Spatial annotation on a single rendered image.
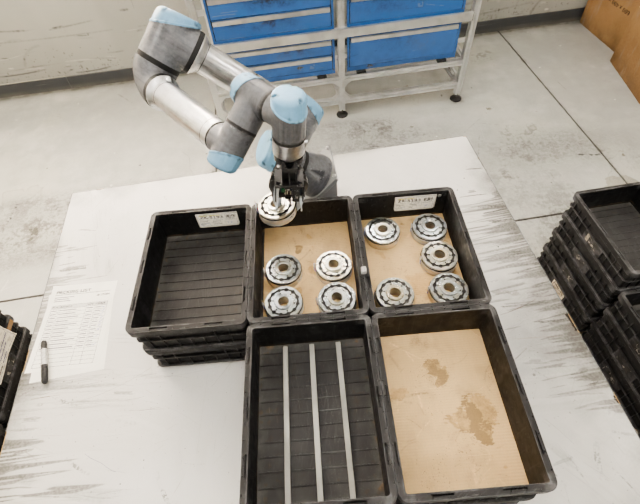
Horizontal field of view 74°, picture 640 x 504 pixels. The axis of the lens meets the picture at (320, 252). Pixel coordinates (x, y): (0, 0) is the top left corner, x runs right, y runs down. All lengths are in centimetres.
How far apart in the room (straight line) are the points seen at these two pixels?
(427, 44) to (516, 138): 83
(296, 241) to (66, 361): 76
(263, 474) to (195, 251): 67
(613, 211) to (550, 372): 96
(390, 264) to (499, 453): 54
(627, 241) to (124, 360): 184
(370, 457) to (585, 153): 255
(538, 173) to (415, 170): 134
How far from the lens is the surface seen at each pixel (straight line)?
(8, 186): 346
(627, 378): 197
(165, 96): 120
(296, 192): 104
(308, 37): 282
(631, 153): 332
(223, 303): 123
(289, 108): 91
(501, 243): 154
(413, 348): 113
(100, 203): 185
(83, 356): 146
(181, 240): 140
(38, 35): 404
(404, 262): 126
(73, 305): 158
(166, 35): 128
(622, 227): 207
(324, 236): 131
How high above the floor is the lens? 185
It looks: 53 degrees down
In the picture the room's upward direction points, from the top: 5 degrees counter-clockwise
